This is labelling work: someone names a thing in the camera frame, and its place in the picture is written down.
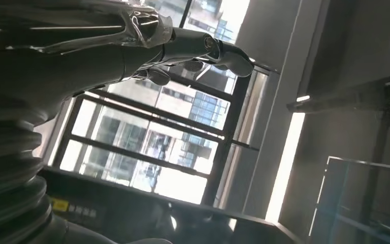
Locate black framed window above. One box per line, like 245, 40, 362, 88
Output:
48, 0, 280, 208

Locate black yellow label sticker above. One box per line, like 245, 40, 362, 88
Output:
51, 198, 98, 220

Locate black scanner column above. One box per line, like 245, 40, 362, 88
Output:
40, 166, 303, 244

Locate black metal stand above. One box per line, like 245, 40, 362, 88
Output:
286, 72, 390, 233

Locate glass partition panel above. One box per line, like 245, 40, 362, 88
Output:
308, 156, 390, 244

